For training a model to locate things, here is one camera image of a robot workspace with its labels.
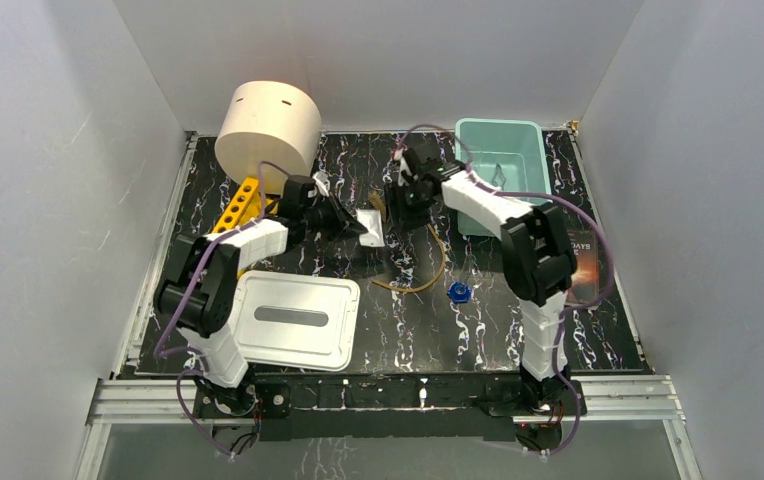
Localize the yellow test tube rack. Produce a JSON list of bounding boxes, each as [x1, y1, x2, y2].
[[206, 177, 280, 239]]

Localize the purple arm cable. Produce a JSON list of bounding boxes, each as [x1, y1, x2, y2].
[[152, 161, 291, 458], [396, 124, 618, 457]]

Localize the tan test tube brush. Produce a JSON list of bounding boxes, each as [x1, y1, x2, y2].
[[368, 191, 387, 217]]

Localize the aluminium frame rail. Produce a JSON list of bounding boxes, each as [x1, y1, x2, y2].
[[87, 375, 686, 425]]

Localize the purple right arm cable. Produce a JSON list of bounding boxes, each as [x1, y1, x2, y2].
[[396, 124, 618, 457]]

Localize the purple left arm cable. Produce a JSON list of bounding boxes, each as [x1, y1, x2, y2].
[[152, 161, 291, 458]]

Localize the tan rubber tube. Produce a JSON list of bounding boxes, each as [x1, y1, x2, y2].
[[372, 223, 448, 295]]

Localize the brown paperback book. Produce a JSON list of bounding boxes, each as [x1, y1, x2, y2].
[[567, 230, 600, 305]]

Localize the mint green plastic bin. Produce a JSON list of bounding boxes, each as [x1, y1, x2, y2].
[[454, 119, 554, 238]]

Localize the white rectangular bin lid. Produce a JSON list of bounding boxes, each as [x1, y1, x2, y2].
[[231, 271, 361, 372]]

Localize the white paper packet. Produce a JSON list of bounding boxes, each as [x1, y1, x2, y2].
[[356, 209, 385, 248]]

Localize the beige cylindrical container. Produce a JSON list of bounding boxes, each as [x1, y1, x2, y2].
[[214, 80, 322, 195]]

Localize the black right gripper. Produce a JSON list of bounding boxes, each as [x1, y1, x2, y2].
[[382, 181, 435, 235]]

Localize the blue capped clear tube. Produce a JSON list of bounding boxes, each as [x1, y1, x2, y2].
[[447, 253, 474, 305]]

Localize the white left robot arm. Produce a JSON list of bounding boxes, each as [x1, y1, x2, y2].
[[153, 175, 370, 416]]

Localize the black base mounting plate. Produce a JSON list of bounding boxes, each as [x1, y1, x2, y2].
[[193, 370, 588, 447]]

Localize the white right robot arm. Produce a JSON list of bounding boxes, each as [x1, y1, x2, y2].
[[384, 146, 577, 414]]

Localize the metal crucible tongs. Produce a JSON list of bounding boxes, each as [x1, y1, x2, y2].
[[490, 163, 507, 190]]

